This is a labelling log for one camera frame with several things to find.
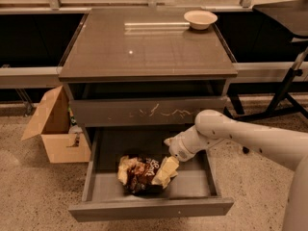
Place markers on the open cardboard box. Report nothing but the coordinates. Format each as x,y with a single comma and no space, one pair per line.
51,121

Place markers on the beige paper bowl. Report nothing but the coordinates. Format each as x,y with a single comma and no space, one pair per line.
200,20

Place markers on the grey drawer cabinet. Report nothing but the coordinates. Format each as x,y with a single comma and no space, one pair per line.
137,53

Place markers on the open grey middle drawer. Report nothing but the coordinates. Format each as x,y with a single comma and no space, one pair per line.
192,193

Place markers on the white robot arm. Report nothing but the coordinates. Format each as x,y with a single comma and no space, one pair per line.
285,147

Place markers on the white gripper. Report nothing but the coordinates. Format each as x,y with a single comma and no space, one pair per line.
178,149

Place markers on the brown chip bag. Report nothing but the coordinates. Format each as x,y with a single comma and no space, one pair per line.
136,173

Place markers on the green bottle in box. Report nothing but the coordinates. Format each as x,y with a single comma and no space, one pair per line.
72,119

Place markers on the scratched closed top drawer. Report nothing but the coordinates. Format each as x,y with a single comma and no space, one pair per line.
137,112

